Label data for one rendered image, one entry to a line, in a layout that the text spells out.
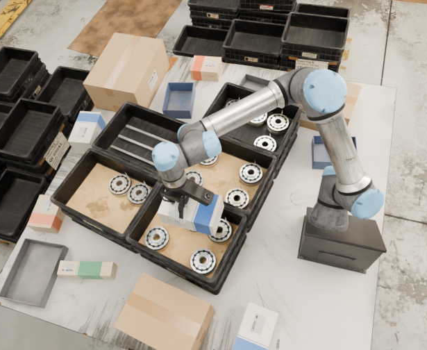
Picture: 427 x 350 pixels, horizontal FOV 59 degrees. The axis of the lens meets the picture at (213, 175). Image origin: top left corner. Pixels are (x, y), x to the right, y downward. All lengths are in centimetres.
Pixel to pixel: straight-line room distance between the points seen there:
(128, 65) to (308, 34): 130
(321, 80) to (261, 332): 92
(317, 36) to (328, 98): 170
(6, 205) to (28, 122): 55
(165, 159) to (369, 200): 68
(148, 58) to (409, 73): 211
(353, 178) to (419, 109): 195
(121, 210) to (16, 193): 116
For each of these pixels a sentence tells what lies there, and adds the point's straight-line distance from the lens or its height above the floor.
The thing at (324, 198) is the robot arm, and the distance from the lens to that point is 146.
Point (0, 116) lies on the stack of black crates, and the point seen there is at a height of 38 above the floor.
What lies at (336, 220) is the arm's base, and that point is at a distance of 147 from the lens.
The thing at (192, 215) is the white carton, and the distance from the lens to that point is 128.
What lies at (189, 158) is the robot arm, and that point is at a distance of 105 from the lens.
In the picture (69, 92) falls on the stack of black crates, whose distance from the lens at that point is 291.
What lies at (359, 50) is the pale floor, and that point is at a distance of 349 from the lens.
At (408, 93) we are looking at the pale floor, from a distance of 326.
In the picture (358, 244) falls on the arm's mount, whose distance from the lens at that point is 144.
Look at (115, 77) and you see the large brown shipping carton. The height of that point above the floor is 90.
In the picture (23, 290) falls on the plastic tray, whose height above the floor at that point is 70.
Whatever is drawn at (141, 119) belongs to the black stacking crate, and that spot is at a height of 83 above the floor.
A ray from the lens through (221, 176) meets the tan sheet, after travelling 169.
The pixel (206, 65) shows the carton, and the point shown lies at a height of 77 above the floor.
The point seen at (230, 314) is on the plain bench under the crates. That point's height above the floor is 70.
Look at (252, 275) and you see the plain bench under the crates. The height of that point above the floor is 70.
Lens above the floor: 230
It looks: 60 degrees down
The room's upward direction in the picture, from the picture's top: 11 degrees counter-clockwise
